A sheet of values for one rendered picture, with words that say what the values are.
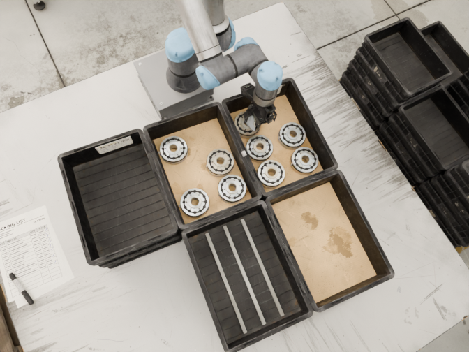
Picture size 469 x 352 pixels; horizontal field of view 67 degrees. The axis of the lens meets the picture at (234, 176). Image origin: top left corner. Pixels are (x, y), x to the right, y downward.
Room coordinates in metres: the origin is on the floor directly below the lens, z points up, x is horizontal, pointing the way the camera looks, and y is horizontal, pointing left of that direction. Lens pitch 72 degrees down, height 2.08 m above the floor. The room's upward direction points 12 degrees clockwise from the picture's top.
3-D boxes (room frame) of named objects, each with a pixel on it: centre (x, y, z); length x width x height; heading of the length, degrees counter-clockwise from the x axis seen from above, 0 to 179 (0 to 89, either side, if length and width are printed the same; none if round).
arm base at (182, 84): (0.80, 0.29, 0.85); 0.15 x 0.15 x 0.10
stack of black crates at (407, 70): (1.34, -0.76, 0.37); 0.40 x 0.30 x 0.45; 39
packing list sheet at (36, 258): (-0.01, 0.69, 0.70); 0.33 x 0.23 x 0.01; 40
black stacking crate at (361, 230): (0.24, -0.35, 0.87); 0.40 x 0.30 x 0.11; 34
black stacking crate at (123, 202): (0.24, 0.37, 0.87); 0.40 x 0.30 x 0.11; 34
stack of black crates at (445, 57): (1.59, -1.07, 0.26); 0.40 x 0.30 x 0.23; 40
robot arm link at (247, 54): (0.70, 0.04, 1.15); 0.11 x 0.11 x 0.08; 41
